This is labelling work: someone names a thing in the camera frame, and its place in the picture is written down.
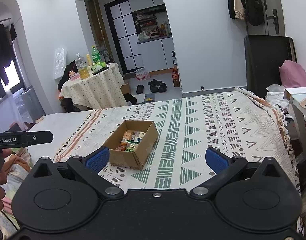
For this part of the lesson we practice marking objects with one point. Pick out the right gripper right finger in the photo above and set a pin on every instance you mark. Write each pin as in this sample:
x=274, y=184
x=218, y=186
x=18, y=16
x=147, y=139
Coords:
x=226, y=170

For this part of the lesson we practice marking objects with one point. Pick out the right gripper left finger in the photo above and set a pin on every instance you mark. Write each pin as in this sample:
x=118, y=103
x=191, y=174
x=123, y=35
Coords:
x=86, y=170

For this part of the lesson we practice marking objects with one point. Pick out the green round cracker pack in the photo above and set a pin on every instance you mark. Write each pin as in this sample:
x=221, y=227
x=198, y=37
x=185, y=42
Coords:
x=131, y=146

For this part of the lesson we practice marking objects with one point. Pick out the orange biscuit pack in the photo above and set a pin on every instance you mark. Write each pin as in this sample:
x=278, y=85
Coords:
x=128, y=138

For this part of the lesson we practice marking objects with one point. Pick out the long white bread pack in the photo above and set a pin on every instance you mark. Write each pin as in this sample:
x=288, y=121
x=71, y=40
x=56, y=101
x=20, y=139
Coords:
x=138, y=136

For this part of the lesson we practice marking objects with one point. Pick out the brown cardboard box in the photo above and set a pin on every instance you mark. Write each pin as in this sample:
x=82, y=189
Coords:
x=133, y=160

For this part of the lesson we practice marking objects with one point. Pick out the patterned bed blanket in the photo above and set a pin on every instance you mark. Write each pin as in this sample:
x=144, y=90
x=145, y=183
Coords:
x=236, y=123

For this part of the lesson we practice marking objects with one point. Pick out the round table with dotted cloth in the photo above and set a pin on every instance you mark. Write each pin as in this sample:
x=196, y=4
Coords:
x=98, y=91

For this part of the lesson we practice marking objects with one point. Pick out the small floor cardboard box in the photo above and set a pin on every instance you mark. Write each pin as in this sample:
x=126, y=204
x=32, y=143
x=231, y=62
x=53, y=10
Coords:
x=125, y=88

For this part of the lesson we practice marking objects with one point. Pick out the white plastic bag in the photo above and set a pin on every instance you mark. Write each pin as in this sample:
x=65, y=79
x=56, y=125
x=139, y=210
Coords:
x=275, y=96

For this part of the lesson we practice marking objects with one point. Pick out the white side table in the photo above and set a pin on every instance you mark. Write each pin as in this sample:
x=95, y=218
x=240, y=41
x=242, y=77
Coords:
x=296, y=96

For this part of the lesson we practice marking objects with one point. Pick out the single black slipper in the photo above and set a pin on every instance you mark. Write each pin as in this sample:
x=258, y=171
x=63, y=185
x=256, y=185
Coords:
x=140, y=89

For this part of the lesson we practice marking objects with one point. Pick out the yellow liquid plastic bottle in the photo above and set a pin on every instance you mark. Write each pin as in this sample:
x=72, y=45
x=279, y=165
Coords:
x=82, y=67

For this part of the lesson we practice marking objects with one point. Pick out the green tissue pack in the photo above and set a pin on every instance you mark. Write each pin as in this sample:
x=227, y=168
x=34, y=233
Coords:
x=99, y=67

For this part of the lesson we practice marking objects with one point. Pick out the black slippers pile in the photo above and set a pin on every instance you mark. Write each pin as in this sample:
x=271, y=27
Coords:
x=156, y=86

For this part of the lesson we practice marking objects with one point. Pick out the red drink bottle box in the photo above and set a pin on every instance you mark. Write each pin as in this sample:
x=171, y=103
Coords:
x=175, y=76

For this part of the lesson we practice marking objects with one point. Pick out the pink water bottle pack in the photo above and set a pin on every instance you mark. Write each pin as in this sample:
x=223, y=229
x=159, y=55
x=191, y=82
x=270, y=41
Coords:
x=142, y=74

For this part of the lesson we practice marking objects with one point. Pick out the green soda bottle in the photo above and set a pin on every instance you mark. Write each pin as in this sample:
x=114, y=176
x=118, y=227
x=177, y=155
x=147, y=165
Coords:
x=96, y=55

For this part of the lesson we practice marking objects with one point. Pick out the pink pillow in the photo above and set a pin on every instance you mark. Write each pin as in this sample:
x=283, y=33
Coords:
x=292, y=75

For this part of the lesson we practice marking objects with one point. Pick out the white kitchen cabinet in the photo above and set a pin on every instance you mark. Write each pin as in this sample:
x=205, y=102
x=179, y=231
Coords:
x=157, y=53

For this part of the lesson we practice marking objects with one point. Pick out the hanging dark clothes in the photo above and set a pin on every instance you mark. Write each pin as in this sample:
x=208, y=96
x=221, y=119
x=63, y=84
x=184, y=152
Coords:
x=249, y=10

